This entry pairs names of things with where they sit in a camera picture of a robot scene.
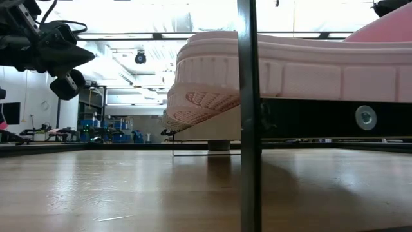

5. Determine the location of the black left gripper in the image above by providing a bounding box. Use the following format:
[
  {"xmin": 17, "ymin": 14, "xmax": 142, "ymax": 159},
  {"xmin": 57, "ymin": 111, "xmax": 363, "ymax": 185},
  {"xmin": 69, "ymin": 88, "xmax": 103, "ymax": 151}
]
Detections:
[{"xmin": 0, "ymin": 0, "xmax": 97, "ymax": 101}]

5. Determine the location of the black metal wooden shelf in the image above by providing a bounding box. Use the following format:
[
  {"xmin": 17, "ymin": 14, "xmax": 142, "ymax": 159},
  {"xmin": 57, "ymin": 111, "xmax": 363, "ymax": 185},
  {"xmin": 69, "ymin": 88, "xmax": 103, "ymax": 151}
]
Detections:
[{"xmin": 173, "ymin": 0, "xmax": 412, "ymax": 232}]

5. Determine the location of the black ceiling camera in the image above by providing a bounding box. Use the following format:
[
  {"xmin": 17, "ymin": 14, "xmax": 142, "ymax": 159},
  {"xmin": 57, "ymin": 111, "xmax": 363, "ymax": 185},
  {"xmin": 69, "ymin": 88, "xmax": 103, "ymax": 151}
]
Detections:
[{"xmin": 134, "ymin": 50, "xmax": 148, "ymax": 65}]

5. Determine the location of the black aluminium rig frame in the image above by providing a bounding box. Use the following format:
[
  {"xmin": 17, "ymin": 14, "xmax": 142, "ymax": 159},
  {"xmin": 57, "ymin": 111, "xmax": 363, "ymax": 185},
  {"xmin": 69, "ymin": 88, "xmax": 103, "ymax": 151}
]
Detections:
[{"xmin": 0, "ymin": 31, "xmax": 412, "ymax": 158}]

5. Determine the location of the black curved tube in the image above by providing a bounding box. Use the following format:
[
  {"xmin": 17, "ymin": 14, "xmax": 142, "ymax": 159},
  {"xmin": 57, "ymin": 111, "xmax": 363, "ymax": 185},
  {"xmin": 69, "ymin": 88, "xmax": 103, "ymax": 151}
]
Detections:
[{"xmin": 0, "ymin": 130, "xmax": 32, "ymax": 145}]

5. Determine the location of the small green potted plant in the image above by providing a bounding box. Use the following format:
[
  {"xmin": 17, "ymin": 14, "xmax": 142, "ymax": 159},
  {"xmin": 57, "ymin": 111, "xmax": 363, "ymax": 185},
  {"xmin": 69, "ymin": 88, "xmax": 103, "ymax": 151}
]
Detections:
[{"xmin": 207, "ymin": 139, "xmax": 232, "ymax": 151}]

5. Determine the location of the pink foam slide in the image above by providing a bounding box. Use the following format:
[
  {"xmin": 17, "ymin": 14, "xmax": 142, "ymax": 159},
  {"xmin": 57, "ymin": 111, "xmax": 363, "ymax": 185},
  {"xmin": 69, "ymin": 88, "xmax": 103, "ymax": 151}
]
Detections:
[
  {"xmin": 162, "ymin": 108, "xmax": 194, "ymax": 133},
  {"xmin": 166, "ymin": 2, "xmax": 412, "ymax": 126}
]

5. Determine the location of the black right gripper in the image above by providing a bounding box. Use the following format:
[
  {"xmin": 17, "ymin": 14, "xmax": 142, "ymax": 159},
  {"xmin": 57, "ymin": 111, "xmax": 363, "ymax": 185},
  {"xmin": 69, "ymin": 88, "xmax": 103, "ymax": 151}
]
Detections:
[{"xmin": 373, "ymin": 0, "xmax": 412, "ymax": 17}]

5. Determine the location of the black background pole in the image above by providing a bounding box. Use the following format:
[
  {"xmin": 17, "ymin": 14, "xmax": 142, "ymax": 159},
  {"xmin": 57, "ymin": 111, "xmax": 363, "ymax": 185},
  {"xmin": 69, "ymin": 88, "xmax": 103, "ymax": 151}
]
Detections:
[{"xmin": 55, "ymin": 98, "xmax": 62, "ymax": 130}]

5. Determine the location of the black wall monitor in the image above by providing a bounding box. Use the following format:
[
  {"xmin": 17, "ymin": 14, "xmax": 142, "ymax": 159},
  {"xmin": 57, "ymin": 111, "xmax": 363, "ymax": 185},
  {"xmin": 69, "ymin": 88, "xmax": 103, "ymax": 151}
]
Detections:
[{"xmin": 0, "ymin": 102, "xmax": 21, "ymax": 126}]

